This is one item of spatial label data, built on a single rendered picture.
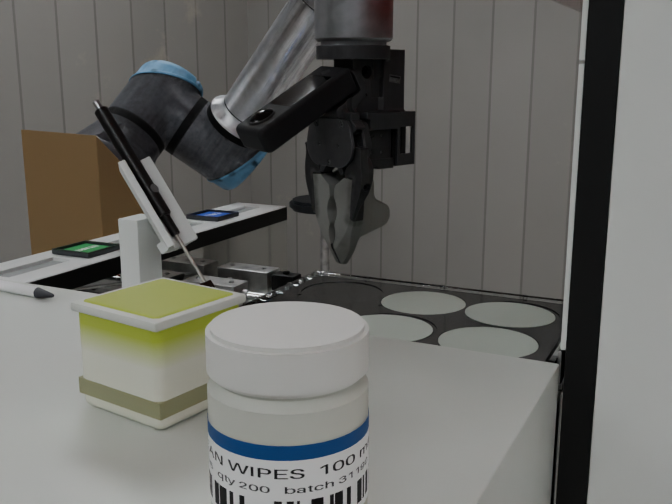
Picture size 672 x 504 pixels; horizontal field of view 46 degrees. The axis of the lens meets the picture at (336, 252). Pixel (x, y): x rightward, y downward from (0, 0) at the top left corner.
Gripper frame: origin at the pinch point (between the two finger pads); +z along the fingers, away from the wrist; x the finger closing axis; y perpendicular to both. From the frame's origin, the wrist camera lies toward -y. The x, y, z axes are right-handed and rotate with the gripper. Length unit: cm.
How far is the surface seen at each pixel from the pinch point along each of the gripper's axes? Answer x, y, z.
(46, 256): 29.8, -19.3, 3.2
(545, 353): -15.8, 13.5, 9.1
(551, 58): 152, 230, -22
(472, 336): -7.9, 11.8, 9.2
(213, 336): -33.6, -32.2, -7.0
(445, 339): -6.9, 8.9, 9.2
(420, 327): -2.5, 9.5, 9.2
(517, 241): 163, 227, 57
